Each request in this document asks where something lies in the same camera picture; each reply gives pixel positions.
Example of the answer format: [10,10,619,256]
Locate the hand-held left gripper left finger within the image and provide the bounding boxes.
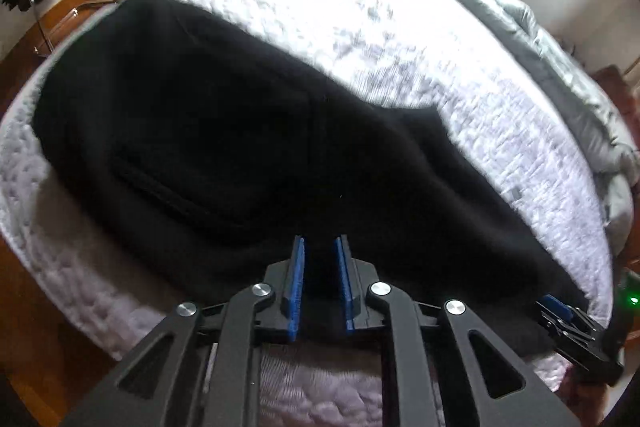
[60,234,307,427]

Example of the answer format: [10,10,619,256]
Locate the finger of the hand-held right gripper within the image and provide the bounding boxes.
[536,293,576,324]
[542,314,593,350]

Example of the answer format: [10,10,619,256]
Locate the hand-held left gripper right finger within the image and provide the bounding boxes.
[335,234,581,427]

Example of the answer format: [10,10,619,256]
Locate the black pants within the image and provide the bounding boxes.
[32,0,591,358]

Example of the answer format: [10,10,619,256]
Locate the dark wooden headboard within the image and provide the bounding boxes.
[594,64,640,120]

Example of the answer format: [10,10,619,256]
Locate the grey-green comforter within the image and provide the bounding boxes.
[360,0,640,253]

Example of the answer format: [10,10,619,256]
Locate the grey quilted bedspread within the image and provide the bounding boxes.
[0,0,616,427]

